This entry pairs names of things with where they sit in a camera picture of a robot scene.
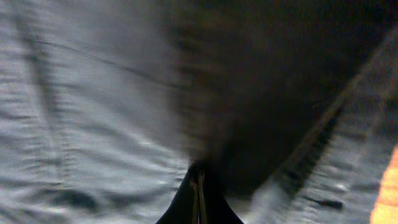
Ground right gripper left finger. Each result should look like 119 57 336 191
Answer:
156 165 198 224

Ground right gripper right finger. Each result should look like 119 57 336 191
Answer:
198 170 243 224

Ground navy blue shorts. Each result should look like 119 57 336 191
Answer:
0 0 398 224

